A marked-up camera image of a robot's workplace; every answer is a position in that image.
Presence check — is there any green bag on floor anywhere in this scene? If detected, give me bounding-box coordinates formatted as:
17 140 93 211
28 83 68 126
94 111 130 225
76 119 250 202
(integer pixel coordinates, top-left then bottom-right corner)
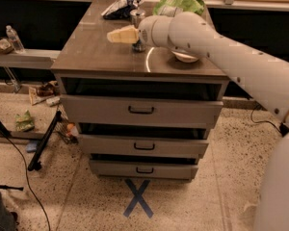
15 111 35 132

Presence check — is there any green chip bag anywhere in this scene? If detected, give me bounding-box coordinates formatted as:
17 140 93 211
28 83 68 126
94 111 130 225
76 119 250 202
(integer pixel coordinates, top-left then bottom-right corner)
152 0 205 17

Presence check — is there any middle drawer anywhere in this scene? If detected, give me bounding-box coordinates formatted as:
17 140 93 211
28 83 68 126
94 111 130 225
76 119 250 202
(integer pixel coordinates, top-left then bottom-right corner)
80 135 208 158

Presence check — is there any white bowl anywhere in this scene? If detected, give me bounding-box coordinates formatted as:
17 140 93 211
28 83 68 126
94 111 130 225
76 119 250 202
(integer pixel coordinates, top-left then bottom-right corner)
172 50 198 64

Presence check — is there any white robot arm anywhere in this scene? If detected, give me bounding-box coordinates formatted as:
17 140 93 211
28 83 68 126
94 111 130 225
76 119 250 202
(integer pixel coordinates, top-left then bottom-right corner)
107 12 289 231

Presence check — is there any dark blue snack bag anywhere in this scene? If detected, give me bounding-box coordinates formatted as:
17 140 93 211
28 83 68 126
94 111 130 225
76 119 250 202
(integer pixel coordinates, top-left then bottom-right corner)
101 0 144 20

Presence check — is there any redbull can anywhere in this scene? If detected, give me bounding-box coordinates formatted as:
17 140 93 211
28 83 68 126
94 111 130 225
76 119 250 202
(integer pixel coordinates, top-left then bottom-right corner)
129 9 147 53

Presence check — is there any blue tape cross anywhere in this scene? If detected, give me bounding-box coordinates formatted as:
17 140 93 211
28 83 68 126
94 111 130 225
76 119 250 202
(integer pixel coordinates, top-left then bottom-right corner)
123 179 153 218

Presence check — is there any top drawer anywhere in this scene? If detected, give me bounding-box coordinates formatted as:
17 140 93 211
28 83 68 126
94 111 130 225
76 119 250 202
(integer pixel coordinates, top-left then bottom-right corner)
61 94 223 128

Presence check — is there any blue sponge on floor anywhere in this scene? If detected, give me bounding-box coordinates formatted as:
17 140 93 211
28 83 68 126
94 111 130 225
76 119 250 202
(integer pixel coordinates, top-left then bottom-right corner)
26 141 39 153

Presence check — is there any black tripod leg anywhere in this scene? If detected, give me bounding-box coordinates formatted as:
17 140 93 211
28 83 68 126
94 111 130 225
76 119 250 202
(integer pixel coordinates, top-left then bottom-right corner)
27 111 62 171

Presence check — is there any drawer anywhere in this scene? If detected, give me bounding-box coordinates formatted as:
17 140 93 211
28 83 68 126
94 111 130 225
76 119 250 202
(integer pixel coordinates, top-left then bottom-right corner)
89 160 198 180
80 135 208 158
61 94 223 128

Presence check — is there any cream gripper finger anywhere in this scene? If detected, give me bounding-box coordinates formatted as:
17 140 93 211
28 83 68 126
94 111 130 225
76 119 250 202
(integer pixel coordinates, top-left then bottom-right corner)
107 25 139 44

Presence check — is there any black floor cable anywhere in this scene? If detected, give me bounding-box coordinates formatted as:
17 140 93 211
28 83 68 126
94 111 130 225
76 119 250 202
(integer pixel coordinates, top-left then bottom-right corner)
0 110 52 231

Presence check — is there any floor trash wrapper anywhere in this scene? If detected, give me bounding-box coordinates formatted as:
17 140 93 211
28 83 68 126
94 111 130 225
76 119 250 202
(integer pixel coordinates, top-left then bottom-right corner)
29 81 59 106

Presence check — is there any grey drawer cabinet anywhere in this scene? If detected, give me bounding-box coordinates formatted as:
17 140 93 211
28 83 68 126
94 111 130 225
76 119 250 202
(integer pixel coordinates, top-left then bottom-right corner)
50 0 233 183

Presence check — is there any wire basket with orange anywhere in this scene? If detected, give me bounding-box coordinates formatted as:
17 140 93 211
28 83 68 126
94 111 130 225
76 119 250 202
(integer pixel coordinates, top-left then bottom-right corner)
55 104 78 144

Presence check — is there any brown bowl on shelf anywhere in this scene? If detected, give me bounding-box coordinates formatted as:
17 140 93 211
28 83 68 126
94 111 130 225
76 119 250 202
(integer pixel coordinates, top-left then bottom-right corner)
0 38 13 54

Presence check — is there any black power adapter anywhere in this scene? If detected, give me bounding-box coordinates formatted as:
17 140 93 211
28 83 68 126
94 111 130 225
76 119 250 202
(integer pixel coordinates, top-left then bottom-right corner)
279 123 289 137

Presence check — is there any clear water bottle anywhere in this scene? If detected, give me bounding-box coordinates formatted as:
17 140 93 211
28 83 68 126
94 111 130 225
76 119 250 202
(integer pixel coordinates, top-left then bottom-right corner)
6 25 25 53

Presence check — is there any bottom drawer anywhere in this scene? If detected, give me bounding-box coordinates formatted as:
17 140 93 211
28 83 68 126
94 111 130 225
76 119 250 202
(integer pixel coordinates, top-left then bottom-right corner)
89 160 198 180

